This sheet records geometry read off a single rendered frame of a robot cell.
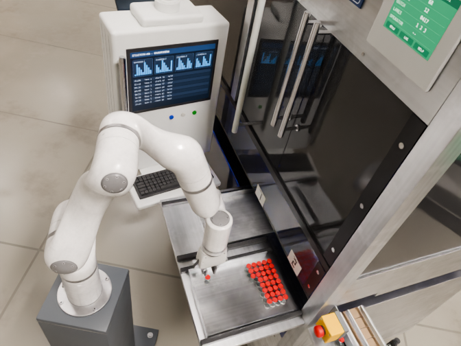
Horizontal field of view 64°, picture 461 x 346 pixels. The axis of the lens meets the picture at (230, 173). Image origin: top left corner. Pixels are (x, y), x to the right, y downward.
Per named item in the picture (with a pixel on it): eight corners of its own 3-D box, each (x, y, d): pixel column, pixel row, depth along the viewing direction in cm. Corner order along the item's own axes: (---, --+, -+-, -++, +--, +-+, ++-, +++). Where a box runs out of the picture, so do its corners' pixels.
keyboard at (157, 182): (202, 160, 201) (202, 157, 200) (213, 178, 194) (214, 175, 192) (130, 179, 184) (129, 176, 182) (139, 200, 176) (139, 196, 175)
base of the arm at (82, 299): (47, 312, 129) (36, 287, 116) (71, 264, 143) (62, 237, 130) (101, 322, 130) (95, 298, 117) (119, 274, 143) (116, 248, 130)
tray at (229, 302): (265, 255, 157) (267, 250, 154) (291, 313, 141) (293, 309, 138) (187, 273, 146) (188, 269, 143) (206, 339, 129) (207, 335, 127)
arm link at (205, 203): (178, 153, 107) (203, 212, 130) (180, 195, 97) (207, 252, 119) (207, 145, 107) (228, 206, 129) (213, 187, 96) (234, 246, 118)
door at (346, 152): (278, 171, 146) (329, 27, 104) (333, 267, 119) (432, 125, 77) (276, 171, 145) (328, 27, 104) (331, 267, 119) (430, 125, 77)
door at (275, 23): (237, 101, 175) (265, -34, 133) (278, 171, 146) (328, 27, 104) (236, 101, 174) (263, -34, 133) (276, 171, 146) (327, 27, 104)
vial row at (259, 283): (253, 267, 152) (255, 261, 149) (270, 308, 141) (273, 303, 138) (248, 268, 151) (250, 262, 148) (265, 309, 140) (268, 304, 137)
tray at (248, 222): (258, 191, 182) (260, 187, 179) (280, 234, 166) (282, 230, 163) (192, 202, 170) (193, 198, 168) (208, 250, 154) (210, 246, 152)
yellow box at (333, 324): (331, 318, 134) (338, 309, 128) (341, 338, 129) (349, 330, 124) (313, 324, 131) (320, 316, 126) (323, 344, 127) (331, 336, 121)
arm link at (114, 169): (86, 237, 120) (79, 283, 109) (46, 228, 114) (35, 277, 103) (149, 131, 92) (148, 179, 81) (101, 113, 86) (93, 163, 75)
